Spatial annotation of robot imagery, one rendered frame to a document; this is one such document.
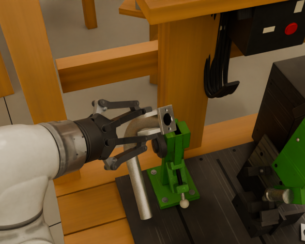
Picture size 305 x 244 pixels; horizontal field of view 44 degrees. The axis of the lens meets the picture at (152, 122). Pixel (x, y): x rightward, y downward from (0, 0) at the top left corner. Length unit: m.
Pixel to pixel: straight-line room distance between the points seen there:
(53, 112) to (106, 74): 0.19
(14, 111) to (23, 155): 2.36
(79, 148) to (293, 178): 0.64
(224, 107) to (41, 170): 2.33
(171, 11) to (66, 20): 2.98
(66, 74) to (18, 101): 1.88
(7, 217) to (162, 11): 0.48
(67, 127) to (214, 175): 0.76
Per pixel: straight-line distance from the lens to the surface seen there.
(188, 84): 1.12
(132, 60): 1.12
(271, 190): 1.09
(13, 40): 0.91
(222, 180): 1.28
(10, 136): 0.55
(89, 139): 0.62
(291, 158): 1.06
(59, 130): 0.60
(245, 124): 1.48
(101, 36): 3.47
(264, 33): 0.98
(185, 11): 0.82
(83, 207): 1.24
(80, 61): 1.10
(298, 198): 1.06
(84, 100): 2.85
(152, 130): 0.76
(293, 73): 1.16
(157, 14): 0.80
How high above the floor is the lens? 1.94
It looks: 47 degrees down
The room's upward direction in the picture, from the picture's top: straight up
